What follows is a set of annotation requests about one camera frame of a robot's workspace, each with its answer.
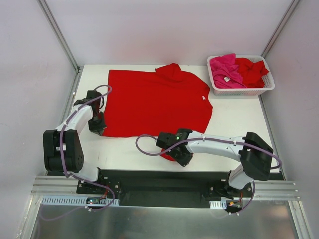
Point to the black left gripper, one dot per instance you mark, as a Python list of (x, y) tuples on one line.
[(96, 125)]

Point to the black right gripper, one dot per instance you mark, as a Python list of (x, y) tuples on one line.
[(181, 157)]

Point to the red t shirt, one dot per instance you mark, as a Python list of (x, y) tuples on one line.
[(164, 100), (252, 72)]

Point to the white perforated plastic basket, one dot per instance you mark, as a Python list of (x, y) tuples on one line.
[(268, 80)]

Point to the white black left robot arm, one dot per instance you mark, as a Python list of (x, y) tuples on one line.
[(62, 148)]

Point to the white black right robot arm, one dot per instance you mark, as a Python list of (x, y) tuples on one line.
[(252, 152)]

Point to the pink t shirt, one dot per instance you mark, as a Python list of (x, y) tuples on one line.
[(225, 72)]

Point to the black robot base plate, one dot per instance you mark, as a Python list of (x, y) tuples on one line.
[(164, 188)]

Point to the right white cable duct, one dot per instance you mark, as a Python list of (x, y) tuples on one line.
[(218, 204)]

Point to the white cable duct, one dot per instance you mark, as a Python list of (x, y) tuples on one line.
[(218, 204), (79, 201)]

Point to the left white cable duct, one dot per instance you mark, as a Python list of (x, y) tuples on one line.
[(79, 201)]

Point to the left aluminium frame post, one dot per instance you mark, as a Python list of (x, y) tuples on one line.
[(58, 33)]

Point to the aluminium frame post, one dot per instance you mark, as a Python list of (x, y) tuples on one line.
[(58, 33), (293, 6)]

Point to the right aluminium frame post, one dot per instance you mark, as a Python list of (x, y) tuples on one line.
[(293, 6)]

